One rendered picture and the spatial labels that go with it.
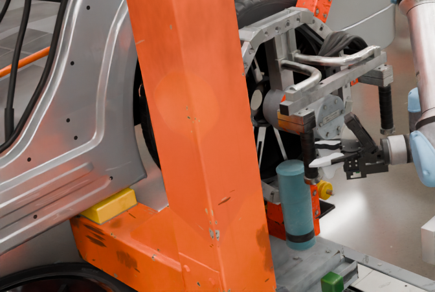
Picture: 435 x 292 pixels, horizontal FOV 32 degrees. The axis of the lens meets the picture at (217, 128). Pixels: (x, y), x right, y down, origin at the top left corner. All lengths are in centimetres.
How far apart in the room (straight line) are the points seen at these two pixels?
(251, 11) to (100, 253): 80
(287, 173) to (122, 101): 49
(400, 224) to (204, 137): 175
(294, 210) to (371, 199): 128
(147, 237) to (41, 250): 156
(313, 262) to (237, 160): 103
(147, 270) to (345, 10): 121
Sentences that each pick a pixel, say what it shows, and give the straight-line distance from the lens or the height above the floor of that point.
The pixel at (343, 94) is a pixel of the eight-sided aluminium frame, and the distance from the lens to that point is 239.
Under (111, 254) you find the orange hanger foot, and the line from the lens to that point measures 213.
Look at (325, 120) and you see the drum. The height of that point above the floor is 85.
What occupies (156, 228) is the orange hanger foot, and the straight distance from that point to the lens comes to 191.
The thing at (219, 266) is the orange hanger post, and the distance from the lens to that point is 172.
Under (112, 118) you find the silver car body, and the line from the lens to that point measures 206.
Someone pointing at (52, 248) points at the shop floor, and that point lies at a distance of 348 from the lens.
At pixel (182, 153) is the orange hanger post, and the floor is 102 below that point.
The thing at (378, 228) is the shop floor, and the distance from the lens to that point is 319.
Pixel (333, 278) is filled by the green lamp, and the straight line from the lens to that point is 180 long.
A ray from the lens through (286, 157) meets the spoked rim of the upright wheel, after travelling 240.
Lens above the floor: 171
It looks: 24 degrees down
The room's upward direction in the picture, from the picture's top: 10 degrees counter-clockwise
